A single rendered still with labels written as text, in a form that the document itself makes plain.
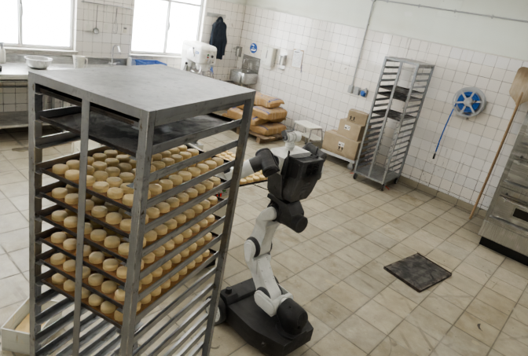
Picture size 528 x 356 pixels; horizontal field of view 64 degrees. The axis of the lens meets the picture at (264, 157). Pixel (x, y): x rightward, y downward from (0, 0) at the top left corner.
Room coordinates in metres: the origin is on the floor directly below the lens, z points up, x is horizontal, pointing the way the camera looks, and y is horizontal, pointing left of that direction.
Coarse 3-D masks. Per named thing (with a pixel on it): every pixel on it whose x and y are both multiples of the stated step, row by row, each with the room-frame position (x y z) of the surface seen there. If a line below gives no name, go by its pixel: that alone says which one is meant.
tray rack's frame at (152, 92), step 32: (32, 96) 1.27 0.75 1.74; (96, 96) 1.16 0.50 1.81; (128, 96) 1.21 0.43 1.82; (160, 96) 1.28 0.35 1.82; (192, 96) 1.37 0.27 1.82; (224, 96) 1.46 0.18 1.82; (32, 128) 1.27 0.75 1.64; (32, 160) 1.27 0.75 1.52; (32, 192) 1.27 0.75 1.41; (32, 224) 1.27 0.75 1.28; (32, 256) 1.27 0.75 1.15; (128, 256) 1.10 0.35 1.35; (32, 288) 1.27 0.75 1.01; (128, 288) 1.10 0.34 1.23; (32, 320) 1.27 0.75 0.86; (128, 320) 1.09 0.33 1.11; (32, 352) 1.27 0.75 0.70; (128, 352) 1.10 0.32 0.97
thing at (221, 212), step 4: (224, 196) 3.05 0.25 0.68; (228, 196) 3.08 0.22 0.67; (220, 208) 3.04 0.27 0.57; (224, 208) 3.07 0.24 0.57; (216, 212) 3.01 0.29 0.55; (220, 212) 3.04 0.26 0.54; (224, 212) 3.07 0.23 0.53; (220, 216) 3.05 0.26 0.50; (216, 228) 3.03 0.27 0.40; (220, 228) 3.06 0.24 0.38; (216, 232) 3.04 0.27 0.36; (220, 232) 3.07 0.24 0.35; (220, 240) 3.08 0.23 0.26; (216, 244) 3.05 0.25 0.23; (212, 248) 3.03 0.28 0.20; (216, 248) 3.06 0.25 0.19; (208, 264) 3.06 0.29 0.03; (212, 264) 3.09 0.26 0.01
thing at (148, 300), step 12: (204, 252) 1.64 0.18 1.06; (192, 264) 1.53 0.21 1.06; (60, 276) 1.30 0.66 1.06; (180, 276) 1.46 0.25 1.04; (60, 288) 1.26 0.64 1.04; (72, 288) 1.26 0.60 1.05; (84, 288) 1.26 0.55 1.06; (156, 288) 1.33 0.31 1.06; (168, 288) 1.37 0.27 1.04; (84, 300) 1.22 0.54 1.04; (96, 300) 1.21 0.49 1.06; (144, 300) 1.26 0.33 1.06; (108, 312) 1.18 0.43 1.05; (120, 312) 1.18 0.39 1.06; (120, 324) 1.15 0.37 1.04
